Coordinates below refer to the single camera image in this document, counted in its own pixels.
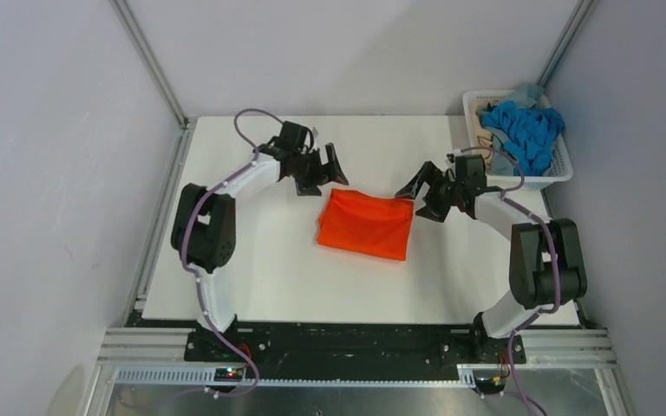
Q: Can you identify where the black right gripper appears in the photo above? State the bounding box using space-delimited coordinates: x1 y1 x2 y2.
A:
395 160 464 223

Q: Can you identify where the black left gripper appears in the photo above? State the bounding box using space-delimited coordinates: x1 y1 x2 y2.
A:
292 143 347 196

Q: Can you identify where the orange t shirt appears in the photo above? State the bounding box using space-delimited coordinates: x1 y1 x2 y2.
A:
317 189 414 262

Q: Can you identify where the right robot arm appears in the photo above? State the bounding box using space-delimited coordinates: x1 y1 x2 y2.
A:
396 153 588 362

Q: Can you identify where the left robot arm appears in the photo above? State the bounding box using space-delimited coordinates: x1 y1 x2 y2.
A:
170 121 349 361

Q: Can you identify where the beige t shirt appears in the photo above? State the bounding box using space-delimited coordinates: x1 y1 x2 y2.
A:
473 127 493 168

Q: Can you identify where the blue t shirt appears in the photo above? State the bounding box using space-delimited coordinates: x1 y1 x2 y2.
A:
477 100 565 176

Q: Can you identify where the right controller board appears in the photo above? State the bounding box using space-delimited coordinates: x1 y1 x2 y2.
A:
473 376 506 397

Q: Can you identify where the controller board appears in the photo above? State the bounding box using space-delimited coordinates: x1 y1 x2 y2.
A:
473 376 506 397
212 367 245 384

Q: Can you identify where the left controller board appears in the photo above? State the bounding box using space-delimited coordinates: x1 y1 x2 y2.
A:
212 367 245 384

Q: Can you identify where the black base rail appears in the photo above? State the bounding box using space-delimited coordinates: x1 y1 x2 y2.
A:
126 312 590 383

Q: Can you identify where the right aluminium frame post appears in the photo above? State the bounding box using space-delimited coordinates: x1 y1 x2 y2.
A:
537 0 597 88

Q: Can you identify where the aluminium frame post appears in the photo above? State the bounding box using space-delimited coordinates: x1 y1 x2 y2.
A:
537 0 597 88
109 0 188 129

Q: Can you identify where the aluminium base frame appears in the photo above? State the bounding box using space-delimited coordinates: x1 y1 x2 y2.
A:
82 322 635 415

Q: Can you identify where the left aluminium frame post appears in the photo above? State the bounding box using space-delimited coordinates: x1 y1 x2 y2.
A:
109 0 188 129

